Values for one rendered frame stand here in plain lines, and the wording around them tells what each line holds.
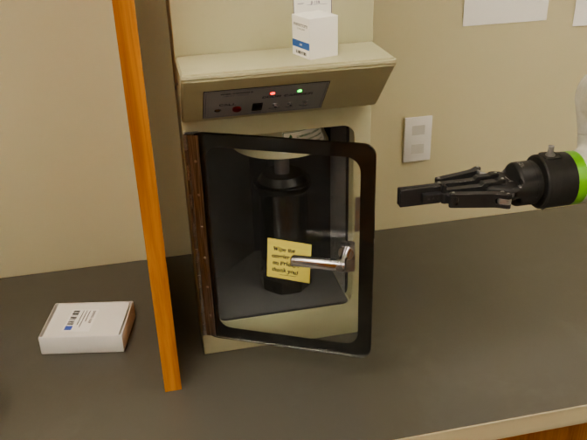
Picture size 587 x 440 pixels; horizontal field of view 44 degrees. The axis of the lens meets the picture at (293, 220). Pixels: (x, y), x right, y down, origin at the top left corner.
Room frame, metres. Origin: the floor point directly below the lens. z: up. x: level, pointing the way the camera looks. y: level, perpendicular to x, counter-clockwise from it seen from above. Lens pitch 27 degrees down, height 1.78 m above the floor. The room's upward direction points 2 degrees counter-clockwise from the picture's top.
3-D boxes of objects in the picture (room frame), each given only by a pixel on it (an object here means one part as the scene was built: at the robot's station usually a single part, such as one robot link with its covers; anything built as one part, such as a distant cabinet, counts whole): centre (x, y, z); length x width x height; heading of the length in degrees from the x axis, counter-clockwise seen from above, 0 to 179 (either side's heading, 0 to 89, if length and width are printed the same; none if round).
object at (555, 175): (1.11, -0.43, 1.28); 0.09 x 0.06 x 0.12; 11
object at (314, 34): (1.09, -0.04, 1.54); 0.05 x 0.05 x 0.06; 30
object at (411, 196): (1.07, -0.21, 1.28); 0.07 x 0.01 x 0.03; 101
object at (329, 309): (1.06, 0.02, 1.19); 0.30 x 0.01 x 0.40; 74
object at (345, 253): (1.01, -0.04, 1.20); 0.10 x 0.05 x 0.03; 74
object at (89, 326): (1.18, 0.41, 0.96); 0.16 x 0.12 x 0.04; 90
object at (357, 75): (1.08, 0.01, 1.46); 0.32 x 0.11 x 0.10; 102
